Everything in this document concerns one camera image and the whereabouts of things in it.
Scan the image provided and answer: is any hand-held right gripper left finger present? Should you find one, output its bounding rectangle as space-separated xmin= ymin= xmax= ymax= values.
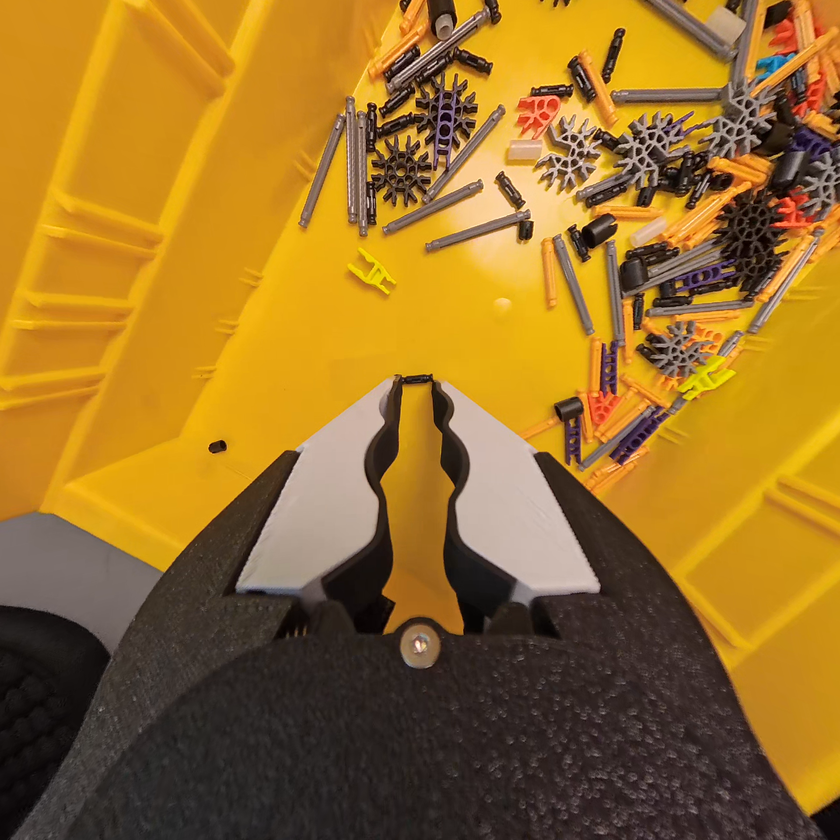
xmin=235 ymin=375 xmax=403 ymax=634

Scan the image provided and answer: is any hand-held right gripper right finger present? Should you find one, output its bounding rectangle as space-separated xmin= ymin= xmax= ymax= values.
xmin=431 ymin=379 xmax=601 ymax=634

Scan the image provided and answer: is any yellow plastic bin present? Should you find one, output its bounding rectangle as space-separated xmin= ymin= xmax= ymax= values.
xmin=0 ymin=0 xmax=840 ymax=815

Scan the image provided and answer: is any pile of black orange pieces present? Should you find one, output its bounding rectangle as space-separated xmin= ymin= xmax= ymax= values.
xmin=207 ymin=0 xmax=840 ymax=493

